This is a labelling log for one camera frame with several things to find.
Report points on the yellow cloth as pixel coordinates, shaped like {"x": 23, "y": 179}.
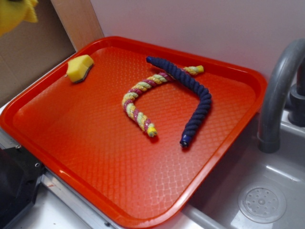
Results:
{"x": 13, "y": 12}

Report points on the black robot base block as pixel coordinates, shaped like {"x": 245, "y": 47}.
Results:
{"x": 20, "y": 177}

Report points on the red plastic tray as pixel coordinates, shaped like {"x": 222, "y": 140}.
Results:
{"x": 81, "y": 133}

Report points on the yellow sponge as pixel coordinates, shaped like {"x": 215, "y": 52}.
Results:
{"x": 79, "y": 67}

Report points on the grey sink basin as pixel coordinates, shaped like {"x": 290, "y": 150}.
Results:
{"x": 215, "y": 203}

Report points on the wooden board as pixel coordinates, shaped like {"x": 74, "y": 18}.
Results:
{"x": 79, "y": 20}

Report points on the brown cardboard panel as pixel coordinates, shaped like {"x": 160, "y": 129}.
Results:
{"x": 31, "y": 50}

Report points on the sink drain strainer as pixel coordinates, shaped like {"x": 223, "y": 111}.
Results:
{"x": 262, "y": 203}

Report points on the grey faucet spout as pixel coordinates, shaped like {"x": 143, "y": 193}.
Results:
{"x": 276, "y": 97}

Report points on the dark faucet handle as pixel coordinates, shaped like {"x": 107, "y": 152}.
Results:
{"x": 297, "y": 98}

